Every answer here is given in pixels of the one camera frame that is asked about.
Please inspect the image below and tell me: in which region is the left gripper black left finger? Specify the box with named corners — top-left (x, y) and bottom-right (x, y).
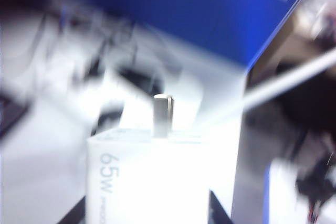
top-left (60, 195), bottom-right (88, 224)

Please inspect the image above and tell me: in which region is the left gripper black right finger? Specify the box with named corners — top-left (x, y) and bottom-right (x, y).
top-left (209, 189), bottom-right (234, 224)

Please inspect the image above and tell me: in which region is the white 65W charger block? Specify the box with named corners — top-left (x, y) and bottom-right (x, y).
top-left (86, 93), bottom-right (211, 224)

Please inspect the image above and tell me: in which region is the white Type-C charging cable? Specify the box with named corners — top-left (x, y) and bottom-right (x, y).
top-left (243, 47), bottom-right (336, 110)

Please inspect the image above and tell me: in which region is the black ASUS monitor screen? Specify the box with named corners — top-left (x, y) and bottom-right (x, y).
top-left (230, 0), bottom-right (336, 224)

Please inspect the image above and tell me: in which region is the blue cubicle partition panel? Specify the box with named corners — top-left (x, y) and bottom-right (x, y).
top-left (59, 0), bottom-right (322, 67)

